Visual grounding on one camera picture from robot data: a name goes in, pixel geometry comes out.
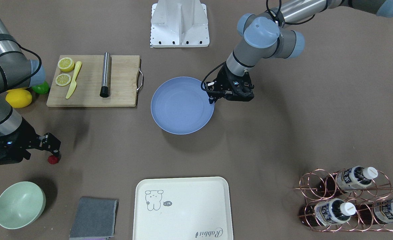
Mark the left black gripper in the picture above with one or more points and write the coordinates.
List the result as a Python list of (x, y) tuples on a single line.
[(223, 79)]

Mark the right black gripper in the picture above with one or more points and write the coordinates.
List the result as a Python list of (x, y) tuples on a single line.
[(23, 134)]

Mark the red strawberry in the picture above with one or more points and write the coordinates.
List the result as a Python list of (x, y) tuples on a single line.
[(52, 159)]

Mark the blue plate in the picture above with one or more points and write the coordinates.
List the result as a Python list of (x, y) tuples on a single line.
[(180, 107)]

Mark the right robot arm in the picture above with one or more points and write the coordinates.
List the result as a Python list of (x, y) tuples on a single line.
[(16, 71)]

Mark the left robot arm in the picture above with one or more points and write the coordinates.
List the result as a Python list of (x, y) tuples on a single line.
[(264, 36)]

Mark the green lime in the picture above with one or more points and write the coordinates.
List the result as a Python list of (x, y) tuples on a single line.
[(43, 88)]

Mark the green bowl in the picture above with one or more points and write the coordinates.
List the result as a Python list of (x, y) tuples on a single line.
[(21, 204)]

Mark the yellow lemon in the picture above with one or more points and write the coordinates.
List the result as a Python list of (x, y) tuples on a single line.
[(19, 98)]

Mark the yellow plastic knife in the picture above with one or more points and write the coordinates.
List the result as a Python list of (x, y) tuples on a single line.
[(73, 83)]

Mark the lemon half slice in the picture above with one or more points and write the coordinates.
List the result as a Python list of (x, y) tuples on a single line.
[(63, 79), (66, 64)]

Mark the metal cylinder tool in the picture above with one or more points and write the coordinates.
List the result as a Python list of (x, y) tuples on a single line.
[(106, 76)]

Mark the grey folded cloth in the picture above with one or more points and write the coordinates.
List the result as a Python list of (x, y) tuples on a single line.
[(95, 219)]

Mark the wooden cutting board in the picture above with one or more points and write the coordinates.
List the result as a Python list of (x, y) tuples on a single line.
[(123, 84)]

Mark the cream rabbit tray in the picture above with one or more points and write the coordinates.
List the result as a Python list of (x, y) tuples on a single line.
[(194, 208)]

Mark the bottle with white cap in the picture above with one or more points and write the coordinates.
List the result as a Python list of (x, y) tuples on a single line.
[(345, 181)]

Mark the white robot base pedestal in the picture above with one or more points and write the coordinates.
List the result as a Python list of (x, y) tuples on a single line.
[(179, 23)]

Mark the copper wire bottle rack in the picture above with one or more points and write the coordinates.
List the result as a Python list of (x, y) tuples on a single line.
[(365, 199)]

